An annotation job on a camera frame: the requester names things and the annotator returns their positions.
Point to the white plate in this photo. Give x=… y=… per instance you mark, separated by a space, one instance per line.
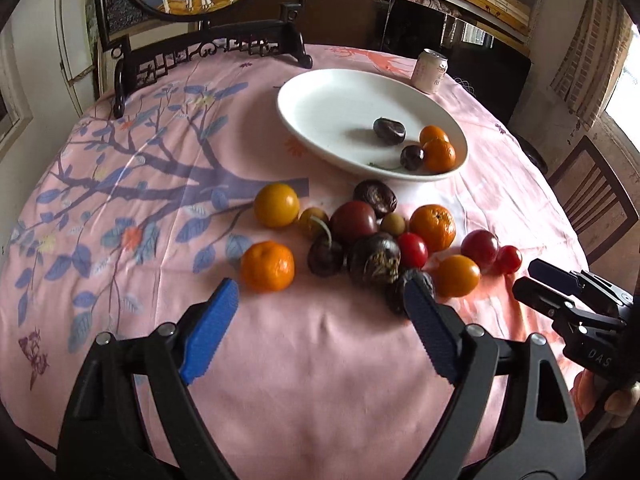
x=340 y=105

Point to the orange mandarin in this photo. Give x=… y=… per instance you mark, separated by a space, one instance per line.
x=267 y=266
x=433 y=134
x=440 y=155
x=433 y=227

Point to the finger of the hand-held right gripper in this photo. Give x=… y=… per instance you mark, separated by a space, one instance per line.
x=545 y=271
x=540 y=295

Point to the white door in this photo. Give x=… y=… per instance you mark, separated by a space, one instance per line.
x=75 y=35

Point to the pink beverage can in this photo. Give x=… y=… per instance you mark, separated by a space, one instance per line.
x=430 y=72

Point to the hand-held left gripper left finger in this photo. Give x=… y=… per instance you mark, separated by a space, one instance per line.
x=210 y=335

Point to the dark purple plum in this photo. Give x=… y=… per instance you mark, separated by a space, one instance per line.
x=411 y=158
x=325 y=257

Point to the dark red plum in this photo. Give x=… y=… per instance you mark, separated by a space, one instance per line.
x=352 y=221

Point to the yellow-orange round fruit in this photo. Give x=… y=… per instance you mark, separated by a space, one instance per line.
x=457 y=275
x=276 y=205

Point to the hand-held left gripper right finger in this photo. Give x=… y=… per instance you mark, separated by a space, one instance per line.
x=430 y=330

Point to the red cherry tomato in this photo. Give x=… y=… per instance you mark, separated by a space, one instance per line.
x=411 y=250
x=508 y=258

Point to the dark purple passion fruit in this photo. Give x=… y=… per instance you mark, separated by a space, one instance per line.
x=389 y=130
x=395 y=292
x=375 y=260
x=376 y=196

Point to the black wheel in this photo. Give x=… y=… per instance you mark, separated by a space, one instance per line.
x=532 y=152

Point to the pink folded cloth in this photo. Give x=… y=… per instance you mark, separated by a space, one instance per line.
x=430 y=4

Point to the brown wooden chair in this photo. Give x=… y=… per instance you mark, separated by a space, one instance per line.
x=586 y=141

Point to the person's right hand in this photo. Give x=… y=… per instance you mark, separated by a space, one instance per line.
x=587 y=392

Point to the brown longan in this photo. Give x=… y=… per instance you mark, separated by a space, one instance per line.
x=392 y=223
x=313 y=222

